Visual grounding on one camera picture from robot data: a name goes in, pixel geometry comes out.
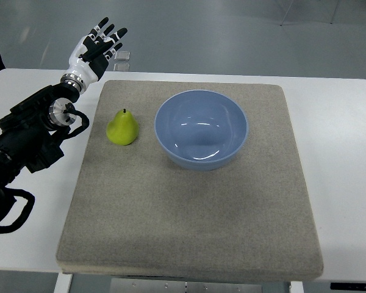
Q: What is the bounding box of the green pear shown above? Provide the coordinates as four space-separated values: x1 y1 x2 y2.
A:
106 108 139 146

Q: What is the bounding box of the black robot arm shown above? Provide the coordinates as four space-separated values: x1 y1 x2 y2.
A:
0 74 90 234

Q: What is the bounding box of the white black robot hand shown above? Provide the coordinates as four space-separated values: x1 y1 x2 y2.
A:
60 17 127 93

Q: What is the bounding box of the floor outlet plate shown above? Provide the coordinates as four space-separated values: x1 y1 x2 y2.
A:
114 51 131 61
113 63 130 71

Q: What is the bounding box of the upper floor outlet plate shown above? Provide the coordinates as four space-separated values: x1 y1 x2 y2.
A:
114 51 131 61

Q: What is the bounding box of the grey felt mat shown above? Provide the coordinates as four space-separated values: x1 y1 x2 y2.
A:
56 81 324 283

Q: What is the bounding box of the metal table frame bar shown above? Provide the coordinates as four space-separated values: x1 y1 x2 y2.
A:
109 278 263 293

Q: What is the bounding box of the blue ceramic bowl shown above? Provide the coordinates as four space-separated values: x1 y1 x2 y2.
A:
154 90 249 171

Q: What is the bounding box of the lower floor outlet plate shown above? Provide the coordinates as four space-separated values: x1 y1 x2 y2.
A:
113 63 130 71

